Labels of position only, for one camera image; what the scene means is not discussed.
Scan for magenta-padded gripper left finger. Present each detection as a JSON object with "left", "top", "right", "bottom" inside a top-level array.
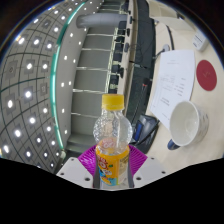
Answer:
[{"left": 55, "top": 145, "right": 100, "bottom": 190}]

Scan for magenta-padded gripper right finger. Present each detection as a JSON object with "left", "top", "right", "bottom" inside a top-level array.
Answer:
[{"left": 127, "top": 144, "right": 168, "bottom": 189}]

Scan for yellow-capped clear drink bottle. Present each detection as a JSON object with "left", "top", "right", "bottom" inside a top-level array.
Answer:
[{"left": 92, "top": 93, "right": 134, "bottom": 188}]

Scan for white printed paper sheet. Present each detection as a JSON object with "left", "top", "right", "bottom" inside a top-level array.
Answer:
[{"left": 149, "top": 49, "right": 196, "bottom": 130}]

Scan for row of black office chairs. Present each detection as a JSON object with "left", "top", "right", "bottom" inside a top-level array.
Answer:
[{"left": 108, "top": 0, "right": 134, "bottom": 94}]

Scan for long curved conference desk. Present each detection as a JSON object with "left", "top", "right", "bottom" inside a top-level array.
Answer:
[{"left": 123, "top": 0, "right": 158, "bottom": 118}]

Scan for flat round red coaster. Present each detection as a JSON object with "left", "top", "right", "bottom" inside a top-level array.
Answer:
[{"left": 195, "top": 59, "right": 218, "bottom": 92}]

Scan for round recessed ceiling lights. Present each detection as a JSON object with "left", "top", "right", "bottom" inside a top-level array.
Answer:
[{"left": 0, "top": 0, "right": 88, "bottom": 171}]

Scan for white power strip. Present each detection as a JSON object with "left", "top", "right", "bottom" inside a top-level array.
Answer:
[{"left": 191, "top": 31, "right": 210, "bottom": 53}]

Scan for white cardboard desk organizer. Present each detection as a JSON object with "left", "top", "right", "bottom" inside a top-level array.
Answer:
[{"left": 148, "top": 0, "right": 188, "bottom": 31}]

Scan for white mug with blue handle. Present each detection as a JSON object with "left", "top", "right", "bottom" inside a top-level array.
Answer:
[{"left": 166, "top": 100, "right": 210, "bottom": 151}]

